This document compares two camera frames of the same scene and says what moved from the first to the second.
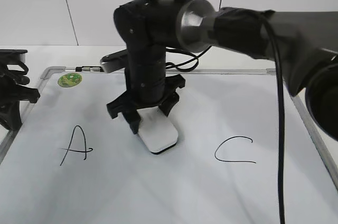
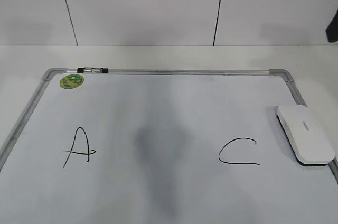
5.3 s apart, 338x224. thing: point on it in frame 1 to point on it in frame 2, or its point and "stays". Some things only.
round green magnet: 69,80 stays
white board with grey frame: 67,162 stays
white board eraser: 156,130 to 305,135
